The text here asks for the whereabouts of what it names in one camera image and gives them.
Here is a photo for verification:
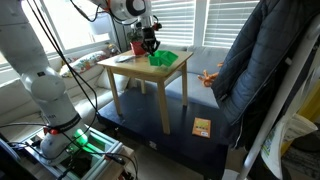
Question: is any wrist camera with red mount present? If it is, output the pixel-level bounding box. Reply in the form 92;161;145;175
151;21;164;32

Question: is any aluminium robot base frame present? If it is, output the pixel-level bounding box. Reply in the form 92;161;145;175
23;125;135;180

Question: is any white sofa cushion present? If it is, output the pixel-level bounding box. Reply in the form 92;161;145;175
96;68;130;93

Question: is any red dotted open box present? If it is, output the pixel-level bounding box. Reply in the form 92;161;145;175
129;40;148;56

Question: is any wide white window blind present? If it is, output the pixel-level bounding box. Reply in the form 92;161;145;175
150;0;197;47

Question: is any black wrist loop cable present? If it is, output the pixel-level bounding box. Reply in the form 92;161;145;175
68;0;116;25

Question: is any long black arm cable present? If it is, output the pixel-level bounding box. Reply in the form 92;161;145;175
25;0;100;162

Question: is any floral patterned pillow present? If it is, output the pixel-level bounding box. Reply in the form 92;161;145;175
59;49;112;79

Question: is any orange booklet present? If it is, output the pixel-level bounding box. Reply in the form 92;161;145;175
191;116;213;139

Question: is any black low platform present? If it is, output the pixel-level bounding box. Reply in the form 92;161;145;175
94;87;232;180

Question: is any green box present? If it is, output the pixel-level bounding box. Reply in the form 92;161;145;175
147;49;180;68

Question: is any light wooden table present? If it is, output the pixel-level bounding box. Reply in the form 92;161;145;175
96;49;194;136

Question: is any white plastic bag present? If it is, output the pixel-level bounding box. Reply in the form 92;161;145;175
260;112;319;171

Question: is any white clothes rack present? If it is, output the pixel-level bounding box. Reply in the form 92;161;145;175
221;14;320;180

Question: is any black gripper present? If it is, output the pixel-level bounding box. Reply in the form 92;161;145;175
141;27;161;56

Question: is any orange plush toy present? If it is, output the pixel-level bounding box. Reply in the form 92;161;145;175
196;61;225;89

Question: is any dark quilted jacket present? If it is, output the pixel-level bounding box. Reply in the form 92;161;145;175
211;0;320;150

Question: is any white paper sheet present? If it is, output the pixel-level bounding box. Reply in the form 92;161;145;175
114;55;136;64

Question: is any green indicator light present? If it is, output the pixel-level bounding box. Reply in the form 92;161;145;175
72;127;90;146

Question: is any yellow board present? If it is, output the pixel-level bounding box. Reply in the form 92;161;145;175
295;78;320;125

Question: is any black plug cable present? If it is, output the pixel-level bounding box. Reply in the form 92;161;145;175
104;152;139;180

